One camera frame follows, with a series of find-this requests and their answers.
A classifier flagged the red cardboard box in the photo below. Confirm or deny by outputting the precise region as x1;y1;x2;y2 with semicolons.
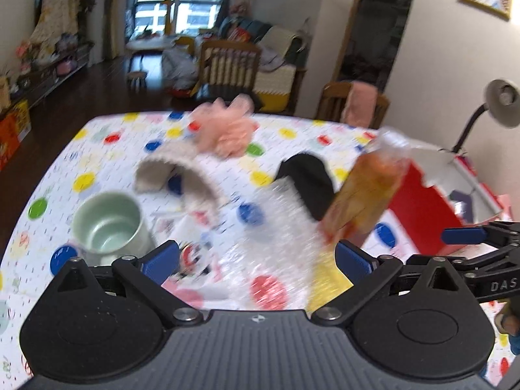
361;136;513;256

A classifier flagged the yellow sponge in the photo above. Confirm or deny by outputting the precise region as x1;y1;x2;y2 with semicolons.
310;247;355;308

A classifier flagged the floral print blanket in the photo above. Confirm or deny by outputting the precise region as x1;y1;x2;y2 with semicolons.
32;0;80;50

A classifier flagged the clear bubble wrap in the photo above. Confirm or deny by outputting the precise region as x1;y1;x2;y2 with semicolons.
210;186;326;310

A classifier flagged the pink printed plastic bag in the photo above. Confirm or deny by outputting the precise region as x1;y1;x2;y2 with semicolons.
497;194;515;217

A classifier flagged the beige knitted hat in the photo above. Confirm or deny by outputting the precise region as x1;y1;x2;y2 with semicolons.
134;145;231;217

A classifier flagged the yellow giraffe toy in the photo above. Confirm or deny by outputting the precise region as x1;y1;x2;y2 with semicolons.
164;0;176;36

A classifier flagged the polka dot tablecloth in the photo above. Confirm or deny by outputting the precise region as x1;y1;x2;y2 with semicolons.
0;111;520;387

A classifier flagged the green ceramic mug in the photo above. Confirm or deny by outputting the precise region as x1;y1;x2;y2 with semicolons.
72;190;157;267

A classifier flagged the yellow gift box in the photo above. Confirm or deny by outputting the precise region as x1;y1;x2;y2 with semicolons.
7;99;34;144

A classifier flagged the cartoon print tissue pack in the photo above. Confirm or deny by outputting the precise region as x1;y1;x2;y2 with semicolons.
162;210;229;294

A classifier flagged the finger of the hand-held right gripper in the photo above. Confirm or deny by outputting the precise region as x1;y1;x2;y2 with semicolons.
406;250;520;277
442;220;520;253

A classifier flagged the white coffee table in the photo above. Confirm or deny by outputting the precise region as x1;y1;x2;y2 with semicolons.
124;36;196;56

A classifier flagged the pink mesh bath sponge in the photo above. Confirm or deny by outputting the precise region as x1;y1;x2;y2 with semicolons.
190;93;259;159

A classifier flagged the pink towel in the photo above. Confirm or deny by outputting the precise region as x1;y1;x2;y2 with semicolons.
340;81;381;127

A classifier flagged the orange drink bottle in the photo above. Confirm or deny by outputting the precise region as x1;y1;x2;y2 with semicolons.
318;127;412;247

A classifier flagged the slat-back wooden chair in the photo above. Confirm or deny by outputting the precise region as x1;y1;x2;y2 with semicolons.
198;39;261;103

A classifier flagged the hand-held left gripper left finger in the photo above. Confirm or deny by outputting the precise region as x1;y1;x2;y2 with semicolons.
57;240;203;326

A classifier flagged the grey cloth bundle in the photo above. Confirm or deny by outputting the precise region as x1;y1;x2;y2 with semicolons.
161;46;201;91

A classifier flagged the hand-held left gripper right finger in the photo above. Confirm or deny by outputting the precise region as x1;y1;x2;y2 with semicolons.
312;240;472;326

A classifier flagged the white desk lamp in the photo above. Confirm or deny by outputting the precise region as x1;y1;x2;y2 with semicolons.
450;79;520;156

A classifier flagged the black sock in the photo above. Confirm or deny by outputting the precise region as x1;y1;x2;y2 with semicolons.
275;152;336;223

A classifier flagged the grey and yellow curtain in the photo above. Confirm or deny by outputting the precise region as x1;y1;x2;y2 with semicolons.
103;0;135;60

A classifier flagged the person's right hand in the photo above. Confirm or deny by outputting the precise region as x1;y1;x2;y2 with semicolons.
496;303;520;334

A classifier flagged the orange gift bag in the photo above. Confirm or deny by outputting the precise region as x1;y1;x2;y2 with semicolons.
0;113;22;172

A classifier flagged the sofa with cream cover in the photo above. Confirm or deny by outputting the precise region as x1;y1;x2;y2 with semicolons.
219;16;310;111

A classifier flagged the wooden door frame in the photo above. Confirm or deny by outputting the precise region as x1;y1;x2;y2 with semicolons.
331;0;420;90

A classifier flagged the green potted plant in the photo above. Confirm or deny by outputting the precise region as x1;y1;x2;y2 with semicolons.
79;0;98;22

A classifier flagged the dark TV cabinet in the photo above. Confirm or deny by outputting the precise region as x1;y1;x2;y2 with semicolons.
12;42;92;103

